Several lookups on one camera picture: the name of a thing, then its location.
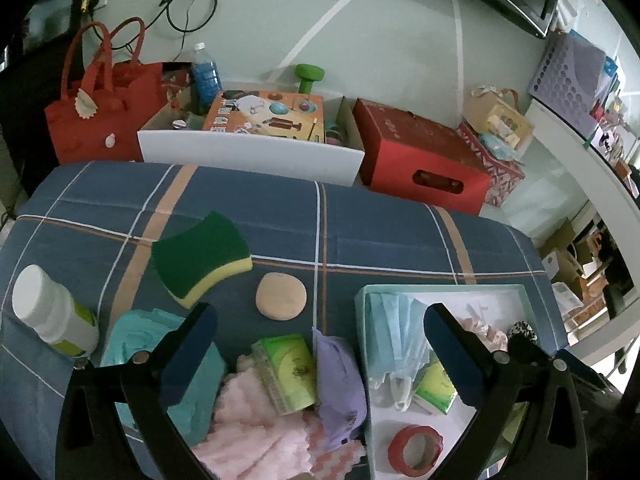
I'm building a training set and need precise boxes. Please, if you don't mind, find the green and yellow sponge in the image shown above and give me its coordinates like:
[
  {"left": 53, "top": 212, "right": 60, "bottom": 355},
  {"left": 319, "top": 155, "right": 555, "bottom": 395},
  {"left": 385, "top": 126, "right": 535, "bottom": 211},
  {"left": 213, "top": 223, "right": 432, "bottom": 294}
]
[{"left": 151, "top": 211, "right": 253, "bottom": 310}]

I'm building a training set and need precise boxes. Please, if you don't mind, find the pink towel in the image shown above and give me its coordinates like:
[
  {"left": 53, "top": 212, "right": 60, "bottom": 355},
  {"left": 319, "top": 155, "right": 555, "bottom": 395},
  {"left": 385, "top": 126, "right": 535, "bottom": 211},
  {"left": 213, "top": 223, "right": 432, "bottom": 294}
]
[{"left": 192, "top": 355, "right": 368, "bottom": 480}]

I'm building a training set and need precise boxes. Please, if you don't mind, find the beige gift box with handle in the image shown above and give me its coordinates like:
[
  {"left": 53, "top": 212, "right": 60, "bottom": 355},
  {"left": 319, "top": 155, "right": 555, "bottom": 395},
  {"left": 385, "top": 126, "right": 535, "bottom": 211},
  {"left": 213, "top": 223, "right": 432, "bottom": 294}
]
[{"left": 462, "top": 85, "right": 535, "bottom": 153}]

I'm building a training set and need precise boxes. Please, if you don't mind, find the white desk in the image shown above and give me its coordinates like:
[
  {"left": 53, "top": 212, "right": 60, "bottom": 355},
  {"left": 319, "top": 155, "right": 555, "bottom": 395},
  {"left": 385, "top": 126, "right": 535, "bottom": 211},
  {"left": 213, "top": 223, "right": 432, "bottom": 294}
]
[{"left": 525, "top": 97, "right": 640, "bottom": 361}]

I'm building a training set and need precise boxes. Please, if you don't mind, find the leopard print scrunchie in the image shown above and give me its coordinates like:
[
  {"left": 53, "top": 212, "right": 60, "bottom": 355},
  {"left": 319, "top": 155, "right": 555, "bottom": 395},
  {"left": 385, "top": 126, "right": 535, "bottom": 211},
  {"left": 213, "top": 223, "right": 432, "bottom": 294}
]
[{"left": 507, "top": 320, "right": 538, "bottom": 343}]

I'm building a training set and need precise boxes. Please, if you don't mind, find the beige powder puff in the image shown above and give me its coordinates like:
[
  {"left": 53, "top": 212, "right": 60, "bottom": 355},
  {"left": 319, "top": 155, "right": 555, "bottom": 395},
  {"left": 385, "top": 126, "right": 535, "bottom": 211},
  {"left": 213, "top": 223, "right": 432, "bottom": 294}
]
[{"left": 255, "top": 272, "right": 308, "bottom": 321}]

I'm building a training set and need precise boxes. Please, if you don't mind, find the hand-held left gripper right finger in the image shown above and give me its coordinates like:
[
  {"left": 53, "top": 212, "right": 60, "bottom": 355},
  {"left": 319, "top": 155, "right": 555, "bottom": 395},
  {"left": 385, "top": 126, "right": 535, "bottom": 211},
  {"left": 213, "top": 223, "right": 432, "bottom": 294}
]
[{"left": 422, "top": 301, "right": 587, "bottom": 480}]

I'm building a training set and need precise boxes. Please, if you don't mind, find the purple cloth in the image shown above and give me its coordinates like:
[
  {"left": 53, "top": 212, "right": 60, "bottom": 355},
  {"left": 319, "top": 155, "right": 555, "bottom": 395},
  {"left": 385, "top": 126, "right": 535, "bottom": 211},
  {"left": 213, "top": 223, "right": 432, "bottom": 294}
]
[{"left": 311, "top": 327, "right": 369, "bottom": 453}]

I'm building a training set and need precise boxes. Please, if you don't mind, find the pink scrunchie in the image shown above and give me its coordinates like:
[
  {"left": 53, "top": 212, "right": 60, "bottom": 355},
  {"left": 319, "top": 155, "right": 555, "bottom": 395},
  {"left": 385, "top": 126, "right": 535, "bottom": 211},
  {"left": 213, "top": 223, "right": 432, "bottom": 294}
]
[{"left": 457, "top": 305, "right": 511, "bottom": 353}]

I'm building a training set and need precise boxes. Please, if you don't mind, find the red felt handbag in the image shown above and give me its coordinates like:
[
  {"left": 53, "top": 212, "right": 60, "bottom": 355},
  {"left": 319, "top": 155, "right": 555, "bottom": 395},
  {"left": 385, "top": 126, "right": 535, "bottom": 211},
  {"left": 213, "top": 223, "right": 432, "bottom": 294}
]
[{"left": 44, "top": 16, "right": 168, "bottom": 166}]

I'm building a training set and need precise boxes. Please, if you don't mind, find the green dumbbell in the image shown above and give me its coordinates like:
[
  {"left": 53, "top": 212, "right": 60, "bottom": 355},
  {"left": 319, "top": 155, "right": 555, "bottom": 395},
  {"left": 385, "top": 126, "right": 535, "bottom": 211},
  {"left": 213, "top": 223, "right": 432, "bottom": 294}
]
[{"left": 294, "top": 63, "right": 326, "bottom": 96}]

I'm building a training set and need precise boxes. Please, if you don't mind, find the clear water bottle blue label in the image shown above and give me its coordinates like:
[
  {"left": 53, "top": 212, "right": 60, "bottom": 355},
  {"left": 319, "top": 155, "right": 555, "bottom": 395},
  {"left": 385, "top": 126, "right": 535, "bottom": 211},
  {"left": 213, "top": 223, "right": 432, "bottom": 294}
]
[{"left": 190, "top": 42, "right": 222, "bottom": 116}]

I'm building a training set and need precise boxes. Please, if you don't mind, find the white tray with teal rim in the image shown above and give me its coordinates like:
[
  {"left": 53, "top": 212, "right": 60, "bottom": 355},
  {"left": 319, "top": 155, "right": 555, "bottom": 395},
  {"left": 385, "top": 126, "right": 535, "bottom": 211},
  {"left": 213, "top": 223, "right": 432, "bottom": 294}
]
[{"left": 354, "top": 284, "right": 568, "bottom": 480}]

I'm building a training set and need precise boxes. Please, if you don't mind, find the teal plastic container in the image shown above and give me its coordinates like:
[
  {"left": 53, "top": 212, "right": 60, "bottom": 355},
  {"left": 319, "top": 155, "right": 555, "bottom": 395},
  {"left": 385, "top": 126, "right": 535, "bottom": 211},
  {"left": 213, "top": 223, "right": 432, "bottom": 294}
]
[{"left": 100, "top": 309, "right": 228, "bottom": 446}]

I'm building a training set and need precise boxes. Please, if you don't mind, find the orange toy box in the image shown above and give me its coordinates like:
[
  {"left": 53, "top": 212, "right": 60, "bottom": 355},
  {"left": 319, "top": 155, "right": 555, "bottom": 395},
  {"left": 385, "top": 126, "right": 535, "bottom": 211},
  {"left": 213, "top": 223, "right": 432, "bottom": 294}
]
[{"left": 202, "top": 89, "right": 325, "bottom": 145}]

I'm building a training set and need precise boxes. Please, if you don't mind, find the white cardboard box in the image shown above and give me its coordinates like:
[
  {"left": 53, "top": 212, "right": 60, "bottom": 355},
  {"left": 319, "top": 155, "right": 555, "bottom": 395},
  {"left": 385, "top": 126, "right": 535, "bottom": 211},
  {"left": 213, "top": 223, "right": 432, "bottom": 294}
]
[{"left": 136, "top": 82, "right": 366, "bottom": 188}]

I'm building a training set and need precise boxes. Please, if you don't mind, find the large green tissue pack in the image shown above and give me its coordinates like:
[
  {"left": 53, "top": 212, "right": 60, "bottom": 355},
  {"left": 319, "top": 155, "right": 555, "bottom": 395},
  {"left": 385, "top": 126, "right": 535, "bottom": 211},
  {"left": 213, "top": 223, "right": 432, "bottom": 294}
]
[{"left": 412, "top": 360, "right": 458, "bottom": 416}]

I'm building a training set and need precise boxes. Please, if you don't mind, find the light blue mask packet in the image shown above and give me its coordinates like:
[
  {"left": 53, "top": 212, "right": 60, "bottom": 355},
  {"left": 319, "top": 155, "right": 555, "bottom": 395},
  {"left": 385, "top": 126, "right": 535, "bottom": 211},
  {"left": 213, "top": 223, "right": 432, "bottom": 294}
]
[{"left": 480, "top": 135, "right": 523, "bottom": 163}]

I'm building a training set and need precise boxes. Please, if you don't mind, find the red cardboard box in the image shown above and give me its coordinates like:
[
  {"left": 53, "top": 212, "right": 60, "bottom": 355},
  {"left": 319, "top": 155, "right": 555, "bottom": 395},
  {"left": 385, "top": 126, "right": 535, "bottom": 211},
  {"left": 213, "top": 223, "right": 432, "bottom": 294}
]
[{"left": 352, "top": 98, "right": 493, "bottom": 216}]

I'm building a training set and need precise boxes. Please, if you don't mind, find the brown cardboard box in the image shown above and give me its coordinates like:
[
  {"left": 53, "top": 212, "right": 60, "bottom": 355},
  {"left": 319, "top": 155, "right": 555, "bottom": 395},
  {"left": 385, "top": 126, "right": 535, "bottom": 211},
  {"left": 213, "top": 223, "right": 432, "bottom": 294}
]
[{"left": 540, "top": 220, "right": 586, "bottom": 301}]

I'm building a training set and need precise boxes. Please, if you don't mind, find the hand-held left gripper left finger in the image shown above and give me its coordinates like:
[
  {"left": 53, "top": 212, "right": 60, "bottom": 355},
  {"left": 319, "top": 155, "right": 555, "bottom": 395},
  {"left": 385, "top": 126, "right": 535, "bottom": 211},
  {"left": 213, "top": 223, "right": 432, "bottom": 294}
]
[{"left": 54, "top": 301, "right": 219, "bottom": 480}]

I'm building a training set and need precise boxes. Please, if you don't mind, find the stack of blue face masks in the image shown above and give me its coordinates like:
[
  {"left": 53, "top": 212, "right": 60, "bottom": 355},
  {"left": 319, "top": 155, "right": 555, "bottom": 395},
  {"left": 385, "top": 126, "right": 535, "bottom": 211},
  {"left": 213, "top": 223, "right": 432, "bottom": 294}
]
[{"left": 364, "top": 292, "right": 433, "bottom": 411}]

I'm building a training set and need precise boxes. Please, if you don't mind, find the red and white patterned box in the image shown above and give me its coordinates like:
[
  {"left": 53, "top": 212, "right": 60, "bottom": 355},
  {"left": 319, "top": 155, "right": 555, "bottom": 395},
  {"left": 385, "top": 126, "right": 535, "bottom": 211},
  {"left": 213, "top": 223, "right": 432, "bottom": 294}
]
[{"left": 457, "top": 122, "right": 526, "bottom": 208}]

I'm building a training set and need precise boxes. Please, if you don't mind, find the black cabinet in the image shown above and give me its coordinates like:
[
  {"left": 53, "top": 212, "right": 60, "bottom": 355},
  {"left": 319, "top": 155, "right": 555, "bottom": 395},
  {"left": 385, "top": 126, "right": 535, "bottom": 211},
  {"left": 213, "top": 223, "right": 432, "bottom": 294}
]
[{"left": 0, "top": 35, "right": 66, "bottom": 211}]

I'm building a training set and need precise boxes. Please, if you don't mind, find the purple perforated basket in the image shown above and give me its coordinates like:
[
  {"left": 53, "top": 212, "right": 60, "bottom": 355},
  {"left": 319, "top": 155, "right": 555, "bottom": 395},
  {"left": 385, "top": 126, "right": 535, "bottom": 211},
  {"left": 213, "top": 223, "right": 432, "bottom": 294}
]
[{"left": 529, "top": 30, "right": 621, "bottom": 138}]

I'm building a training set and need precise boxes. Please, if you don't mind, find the white pill bottle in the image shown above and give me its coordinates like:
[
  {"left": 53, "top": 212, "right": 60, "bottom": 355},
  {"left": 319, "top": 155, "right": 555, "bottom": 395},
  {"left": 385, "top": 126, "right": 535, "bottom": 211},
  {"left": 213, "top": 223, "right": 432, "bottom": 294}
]
[{"left": 11, "top": 264, "right": 101, "bottom": 358}]

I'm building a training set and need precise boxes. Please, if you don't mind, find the small green tissue pack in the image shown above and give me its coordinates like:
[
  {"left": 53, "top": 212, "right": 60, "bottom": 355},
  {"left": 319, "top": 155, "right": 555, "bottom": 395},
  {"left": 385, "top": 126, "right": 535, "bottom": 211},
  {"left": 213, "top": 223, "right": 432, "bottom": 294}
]
[{"left": 250, "top": 335, "right": 318, "bottom": 416}]

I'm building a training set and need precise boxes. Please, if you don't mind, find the red tape roll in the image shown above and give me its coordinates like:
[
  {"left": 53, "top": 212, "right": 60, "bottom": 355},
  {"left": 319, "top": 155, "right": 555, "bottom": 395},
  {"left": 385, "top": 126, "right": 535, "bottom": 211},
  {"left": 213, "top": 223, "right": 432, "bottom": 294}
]
[{"left": 387, "top": 425, "right": 445, "bottom": 478}]

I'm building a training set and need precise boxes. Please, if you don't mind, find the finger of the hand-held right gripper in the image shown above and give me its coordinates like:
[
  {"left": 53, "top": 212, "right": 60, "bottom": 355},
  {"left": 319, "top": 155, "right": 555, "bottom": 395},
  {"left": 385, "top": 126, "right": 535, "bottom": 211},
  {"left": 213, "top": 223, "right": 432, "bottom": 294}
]
[
  {"left": 507, "top": 335, "right": 557, "bottom": 363},
  {"left": 554, "top": 347, "right": 608, "bottom": 387}
]

